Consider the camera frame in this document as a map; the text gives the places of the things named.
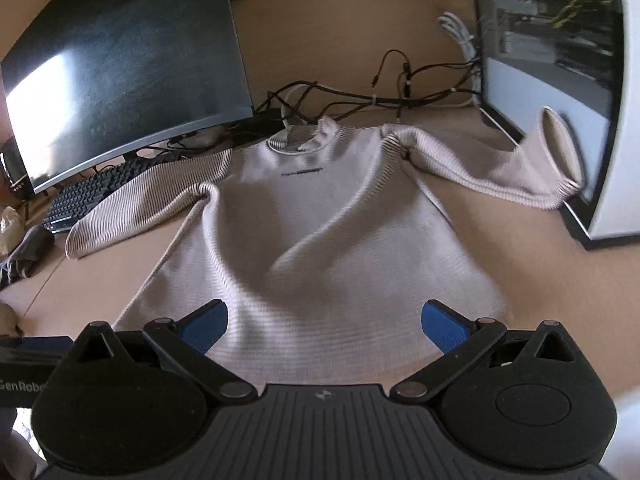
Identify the clear plastic bag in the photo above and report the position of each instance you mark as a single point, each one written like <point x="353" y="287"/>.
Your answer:
<point x="9" y="230"/>

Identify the white glass-panel computer case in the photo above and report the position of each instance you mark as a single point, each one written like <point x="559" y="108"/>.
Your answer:
<point x="550" y="60"/>

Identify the beige ribbed sweater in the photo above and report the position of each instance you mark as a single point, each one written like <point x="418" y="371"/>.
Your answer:
<point x="300" y="220"/>

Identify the dark grey cloth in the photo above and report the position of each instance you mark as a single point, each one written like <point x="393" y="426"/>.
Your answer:
<point x="27" y="257"/>

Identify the small black speaker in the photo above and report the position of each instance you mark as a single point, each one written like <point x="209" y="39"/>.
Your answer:
<point x="15" y="170"/>

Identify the curved black monitor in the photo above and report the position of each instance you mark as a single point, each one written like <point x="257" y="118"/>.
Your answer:
<point x="125" y="60"/>

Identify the black keyboard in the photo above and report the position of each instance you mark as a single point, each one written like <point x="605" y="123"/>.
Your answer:
<point x="90" y="195"/>

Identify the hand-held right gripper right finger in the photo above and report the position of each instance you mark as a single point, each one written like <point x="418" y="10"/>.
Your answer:
<point x="445" y="327"/>

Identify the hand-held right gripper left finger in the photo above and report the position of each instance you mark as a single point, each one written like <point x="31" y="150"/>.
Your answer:
<point x="202" y="327"/>

